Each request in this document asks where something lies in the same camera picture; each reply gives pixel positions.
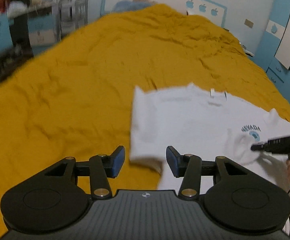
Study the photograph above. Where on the white printed t-shirt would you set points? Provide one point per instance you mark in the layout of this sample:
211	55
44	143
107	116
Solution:
206	124

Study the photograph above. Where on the blue white wardrobe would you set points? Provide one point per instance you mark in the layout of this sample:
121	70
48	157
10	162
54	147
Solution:
273	52

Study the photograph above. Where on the beige wall switch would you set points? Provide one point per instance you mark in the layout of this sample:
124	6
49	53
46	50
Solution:
248	23

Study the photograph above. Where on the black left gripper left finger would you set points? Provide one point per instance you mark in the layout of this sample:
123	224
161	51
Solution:
61	194

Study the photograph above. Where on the blue pillow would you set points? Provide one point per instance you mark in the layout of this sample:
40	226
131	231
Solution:
132	5

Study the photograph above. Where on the mustard yellow bed quilt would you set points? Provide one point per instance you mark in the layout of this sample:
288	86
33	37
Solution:
75	99

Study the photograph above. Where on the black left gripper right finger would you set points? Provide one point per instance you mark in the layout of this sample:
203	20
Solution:
231	196

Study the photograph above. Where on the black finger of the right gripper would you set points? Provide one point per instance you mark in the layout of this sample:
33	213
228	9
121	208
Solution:
274	146

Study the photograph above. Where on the cluttered desk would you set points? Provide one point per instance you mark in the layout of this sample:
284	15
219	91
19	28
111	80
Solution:
33	28

